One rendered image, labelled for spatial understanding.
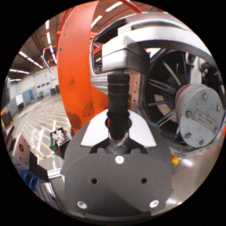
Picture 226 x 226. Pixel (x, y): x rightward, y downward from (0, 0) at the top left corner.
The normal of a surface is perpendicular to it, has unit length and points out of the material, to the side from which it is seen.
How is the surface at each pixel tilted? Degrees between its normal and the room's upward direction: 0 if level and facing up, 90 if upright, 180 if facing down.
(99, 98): 90
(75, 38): 90
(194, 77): 90
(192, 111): 90
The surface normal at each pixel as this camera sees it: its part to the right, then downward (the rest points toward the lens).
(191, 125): -0.73, 0.33
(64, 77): 0.69, 0.35
